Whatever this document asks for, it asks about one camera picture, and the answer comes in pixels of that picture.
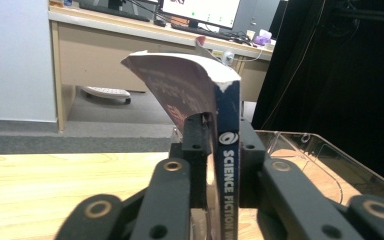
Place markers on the swivel chair base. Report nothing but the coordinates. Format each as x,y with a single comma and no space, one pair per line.
108,92

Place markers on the beige wooden desk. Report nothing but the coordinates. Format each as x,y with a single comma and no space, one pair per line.
96,53

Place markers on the computer monitor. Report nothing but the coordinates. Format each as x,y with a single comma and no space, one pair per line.
201,10

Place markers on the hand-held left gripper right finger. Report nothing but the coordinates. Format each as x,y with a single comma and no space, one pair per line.
249,160

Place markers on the grey computer tower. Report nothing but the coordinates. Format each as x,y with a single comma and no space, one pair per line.
256,15

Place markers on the black computer mouse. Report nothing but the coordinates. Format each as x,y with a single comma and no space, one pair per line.
160,23

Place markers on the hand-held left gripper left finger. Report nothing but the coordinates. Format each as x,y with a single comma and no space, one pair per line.
198,150

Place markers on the black keyboard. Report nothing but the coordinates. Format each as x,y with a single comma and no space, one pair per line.
200,30

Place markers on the purple small object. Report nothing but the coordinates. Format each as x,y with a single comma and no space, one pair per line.
262,38

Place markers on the white cabinet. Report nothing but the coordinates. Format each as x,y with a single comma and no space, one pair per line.
13,60

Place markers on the black curtain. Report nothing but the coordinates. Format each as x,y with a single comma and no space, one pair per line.
340,73

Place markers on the clear acrylic divided organizer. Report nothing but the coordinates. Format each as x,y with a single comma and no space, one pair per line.
313,156

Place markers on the red science fiction magazine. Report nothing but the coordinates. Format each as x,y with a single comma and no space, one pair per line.
180,83

